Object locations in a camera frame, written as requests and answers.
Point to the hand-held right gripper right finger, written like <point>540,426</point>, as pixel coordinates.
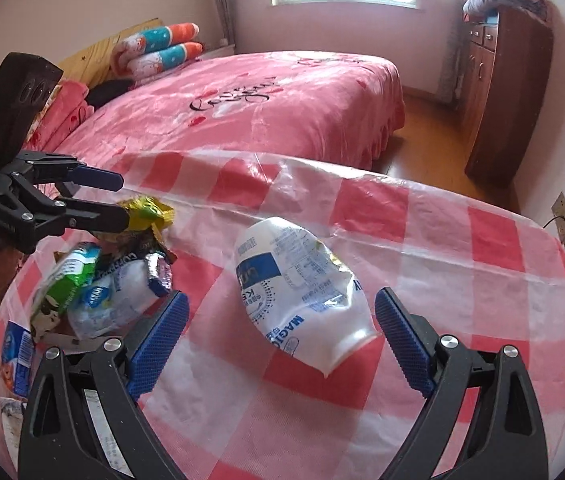
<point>405,340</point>

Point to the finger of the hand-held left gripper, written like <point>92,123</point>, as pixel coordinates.
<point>92,215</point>
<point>97,177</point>

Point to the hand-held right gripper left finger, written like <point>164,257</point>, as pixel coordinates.
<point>160,340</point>

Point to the yellow green wrapper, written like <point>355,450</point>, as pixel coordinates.
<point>147,212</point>

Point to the white crushed plastic bottle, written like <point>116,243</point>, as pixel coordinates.
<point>292,285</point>

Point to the blue pocket tissue pack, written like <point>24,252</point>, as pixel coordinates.
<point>17,355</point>

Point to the floral pillow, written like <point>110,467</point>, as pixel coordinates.
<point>47,105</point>

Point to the folded pink fleece blanket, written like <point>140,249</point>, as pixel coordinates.
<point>70,105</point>

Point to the dark foil wrapper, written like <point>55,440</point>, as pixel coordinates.
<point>127,255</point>

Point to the white blue plastic packet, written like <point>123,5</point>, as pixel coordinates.
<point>112,305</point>

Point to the silver foil wrapper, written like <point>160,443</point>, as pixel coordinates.
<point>159,274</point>

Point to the green snack packet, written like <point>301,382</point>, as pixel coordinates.
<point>62,290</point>

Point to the dark cloth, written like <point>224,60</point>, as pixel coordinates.
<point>110,92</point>

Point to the yellow wooden headboard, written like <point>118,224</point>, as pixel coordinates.
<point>92,52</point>

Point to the cartoon print pillow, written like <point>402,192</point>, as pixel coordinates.
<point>167,57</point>
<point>162,35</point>

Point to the red white checked tablecloth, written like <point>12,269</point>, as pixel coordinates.
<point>282,410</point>

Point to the white bedside table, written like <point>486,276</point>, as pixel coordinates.
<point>220,51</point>

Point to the bed with pink cover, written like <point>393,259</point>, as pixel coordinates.
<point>262,105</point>

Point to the grey plaid curtain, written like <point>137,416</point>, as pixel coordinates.
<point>452,60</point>
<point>222,0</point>

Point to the brown wooden cabinet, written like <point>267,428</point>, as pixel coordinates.
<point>512,100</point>

